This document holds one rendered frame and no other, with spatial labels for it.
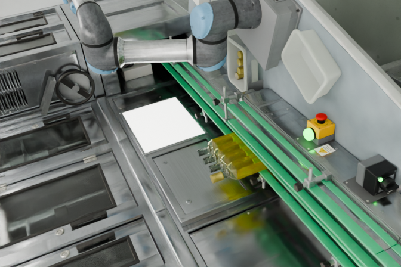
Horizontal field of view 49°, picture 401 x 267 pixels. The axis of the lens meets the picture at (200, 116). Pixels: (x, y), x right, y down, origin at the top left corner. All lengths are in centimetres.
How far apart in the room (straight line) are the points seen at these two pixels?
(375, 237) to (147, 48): 99
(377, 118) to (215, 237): 73
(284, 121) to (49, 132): 133
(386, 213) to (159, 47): 95
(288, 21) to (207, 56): 32
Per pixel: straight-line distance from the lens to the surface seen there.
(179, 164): 199
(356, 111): 150
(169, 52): 167
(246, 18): 162
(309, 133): 158
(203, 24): 156
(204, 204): 179
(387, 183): 142
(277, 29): 159
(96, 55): 167
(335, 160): 156
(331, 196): 145
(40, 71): 254
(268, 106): 181
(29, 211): 205
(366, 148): 153
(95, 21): 164
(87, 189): 205
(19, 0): 524
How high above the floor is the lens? 163
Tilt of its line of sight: 17 degrees down
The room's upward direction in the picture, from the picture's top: 108 degrees counter-clockwise
